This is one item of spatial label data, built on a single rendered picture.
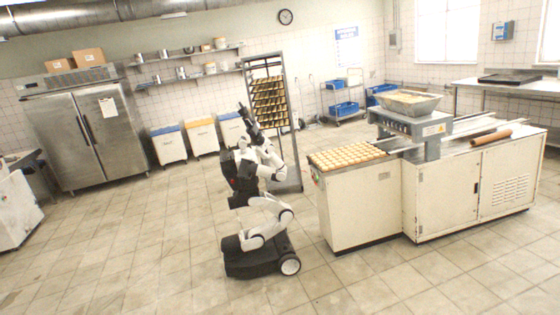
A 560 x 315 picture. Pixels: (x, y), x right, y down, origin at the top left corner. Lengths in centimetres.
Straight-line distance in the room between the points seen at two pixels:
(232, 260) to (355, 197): 122
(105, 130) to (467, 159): 506
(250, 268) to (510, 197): 244
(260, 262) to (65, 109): 410
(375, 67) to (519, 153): 499
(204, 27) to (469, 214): 530
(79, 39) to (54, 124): 163
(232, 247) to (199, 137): 338
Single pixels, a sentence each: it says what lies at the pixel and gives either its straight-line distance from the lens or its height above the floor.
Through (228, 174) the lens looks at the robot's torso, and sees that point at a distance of 237.
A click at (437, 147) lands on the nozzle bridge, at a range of 259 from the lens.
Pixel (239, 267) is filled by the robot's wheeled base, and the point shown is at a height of 17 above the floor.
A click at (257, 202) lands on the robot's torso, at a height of 67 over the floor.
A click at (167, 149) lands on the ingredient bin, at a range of 584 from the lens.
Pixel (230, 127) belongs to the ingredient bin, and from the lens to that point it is 579.
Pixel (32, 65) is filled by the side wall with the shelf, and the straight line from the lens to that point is 671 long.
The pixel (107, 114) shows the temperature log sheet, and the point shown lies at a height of 129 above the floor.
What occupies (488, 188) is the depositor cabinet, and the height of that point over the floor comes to 42.
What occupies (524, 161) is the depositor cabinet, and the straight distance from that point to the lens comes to 334.
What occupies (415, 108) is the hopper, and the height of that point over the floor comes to 127.
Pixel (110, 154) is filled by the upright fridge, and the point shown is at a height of 61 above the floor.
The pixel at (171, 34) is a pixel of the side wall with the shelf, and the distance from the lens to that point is 627.
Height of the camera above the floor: 191
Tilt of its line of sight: 20 degrees down
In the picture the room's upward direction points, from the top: 10 degrees counter-clockwise
